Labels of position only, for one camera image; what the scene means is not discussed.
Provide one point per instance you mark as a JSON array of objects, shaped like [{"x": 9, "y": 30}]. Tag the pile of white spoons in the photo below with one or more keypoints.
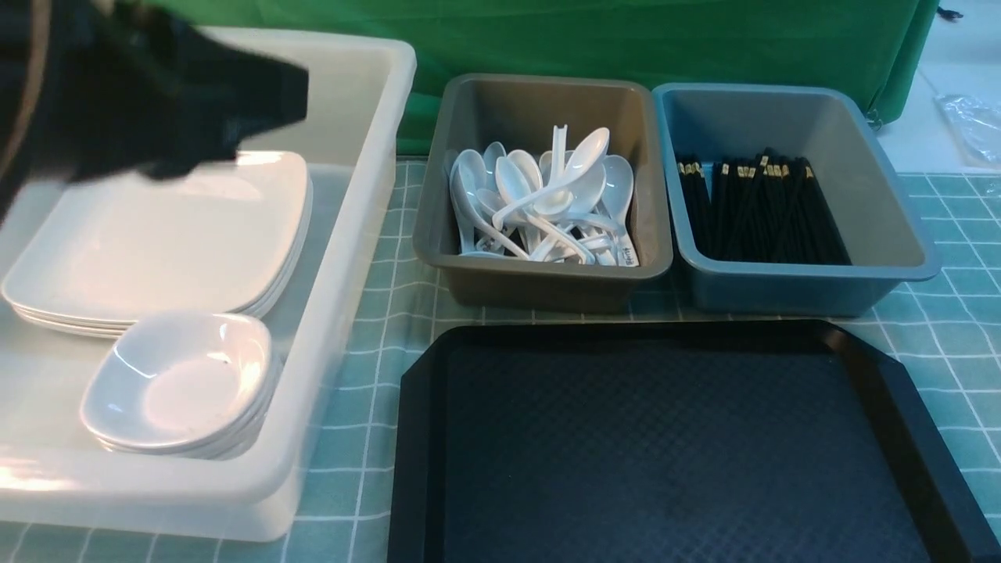
[{"x": 592, "y": 230}]

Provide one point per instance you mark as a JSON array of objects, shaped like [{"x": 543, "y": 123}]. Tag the bundle of black chopsticks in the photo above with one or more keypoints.
[{"x": 765, "y": 209}]

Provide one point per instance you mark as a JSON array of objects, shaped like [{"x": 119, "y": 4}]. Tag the large translucent white tub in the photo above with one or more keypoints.
[{"x": 55, "y": 474}]

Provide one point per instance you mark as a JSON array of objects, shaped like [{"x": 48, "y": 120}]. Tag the clear plastic bag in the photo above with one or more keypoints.
[{"x": 974, "y": 124}]

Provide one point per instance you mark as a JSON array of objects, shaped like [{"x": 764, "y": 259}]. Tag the stack of white bowls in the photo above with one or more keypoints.
[{"x": 235, "y": 438}]

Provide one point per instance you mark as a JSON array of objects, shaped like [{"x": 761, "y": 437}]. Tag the green backdrop cloth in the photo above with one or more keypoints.
[{"x": 867, "y": 50}]

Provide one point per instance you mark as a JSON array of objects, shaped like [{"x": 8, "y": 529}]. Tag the white bowl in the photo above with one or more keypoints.
[{"x": 156, "y": 343}]

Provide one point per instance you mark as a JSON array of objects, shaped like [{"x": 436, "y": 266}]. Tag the black plastic serving tray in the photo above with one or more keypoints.
[{"x": 751, "y": 441}]

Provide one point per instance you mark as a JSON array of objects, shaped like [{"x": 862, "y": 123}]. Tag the white ceramic soup spoon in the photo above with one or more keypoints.
[{"x": 514, "y": 185}]

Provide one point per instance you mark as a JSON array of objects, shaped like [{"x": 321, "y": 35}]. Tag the brown plastic spoon bin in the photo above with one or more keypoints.
[{"x": 521, "y": 111}]

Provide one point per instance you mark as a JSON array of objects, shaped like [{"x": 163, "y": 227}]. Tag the large white square plate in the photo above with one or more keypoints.
[{"x": 127, "y": 247}]

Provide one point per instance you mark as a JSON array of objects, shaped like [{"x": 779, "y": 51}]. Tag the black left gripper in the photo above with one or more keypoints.
[{"x": 90, "y": 89}]

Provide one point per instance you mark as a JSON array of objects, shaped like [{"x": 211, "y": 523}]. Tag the stack of white plates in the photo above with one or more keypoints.
[{"x": 259, "y": 309}]

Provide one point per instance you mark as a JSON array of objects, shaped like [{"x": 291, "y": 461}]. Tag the blue-grey plastic chopstick bin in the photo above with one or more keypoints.
[{"x": 883, "y": 234}]

